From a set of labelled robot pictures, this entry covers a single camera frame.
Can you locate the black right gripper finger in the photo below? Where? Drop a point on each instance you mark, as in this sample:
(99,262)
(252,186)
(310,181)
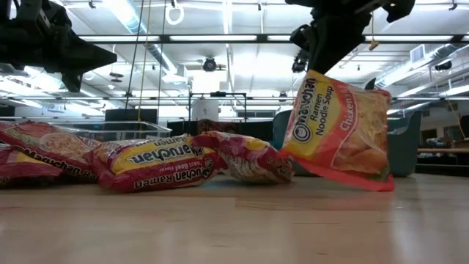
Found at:
(315,55)
(344,40)

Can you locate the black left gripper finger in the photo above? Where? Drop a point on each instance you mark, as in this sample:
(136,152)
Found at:
(80,47)
(82,64)

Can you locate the orange Maruchan chicken ramen pack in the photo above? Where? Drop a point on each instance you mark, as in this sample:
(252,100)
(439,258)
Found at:
(337,128)

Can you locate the red Maruchan ramen pack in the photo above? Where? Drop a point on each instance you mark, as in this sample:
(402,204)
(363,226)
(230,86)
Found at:
(253,157)
(154,165)
(55,143)
(22,166)

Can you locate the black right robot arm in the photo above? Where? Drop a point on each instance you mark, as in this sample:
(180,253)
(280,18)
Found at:
(399,7)

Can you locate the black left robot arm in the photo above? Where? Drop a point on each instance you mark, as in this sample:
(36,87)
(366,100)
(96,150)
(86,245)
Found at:
(11,44)

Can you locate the black ceiling spotlight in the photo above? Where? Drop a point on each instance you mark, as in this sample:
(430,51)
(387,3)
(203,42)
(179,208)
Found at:
(299,64)
(209,64)

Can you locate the yellow hanging hook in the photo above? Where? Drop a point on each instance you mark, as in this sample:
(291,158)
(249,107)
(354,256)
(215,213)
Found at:
(373,44)

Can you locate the clear plastic bin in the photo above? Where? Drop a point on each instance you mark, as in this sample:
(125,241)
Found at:
(121,130)

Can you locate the black aluminium rig beam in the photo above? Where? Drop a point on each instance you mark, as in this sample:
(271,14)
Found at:
(165,37)

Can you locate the dark patterned object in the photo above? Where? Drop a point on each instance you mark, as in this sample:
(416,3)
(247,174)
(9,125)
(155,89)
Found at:
(216,126)

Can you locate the white cylindrical tank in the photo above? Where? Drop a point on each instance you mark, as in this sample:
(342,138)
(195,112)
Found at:
(205,110)

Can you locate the large teal bin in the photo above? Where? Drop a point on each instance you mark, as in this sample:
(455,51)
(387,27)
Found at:
(403,154)

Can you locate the wooden background table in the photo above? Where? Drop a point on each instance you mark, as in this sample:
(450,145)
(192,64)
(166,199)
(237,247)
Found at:
(443,150)

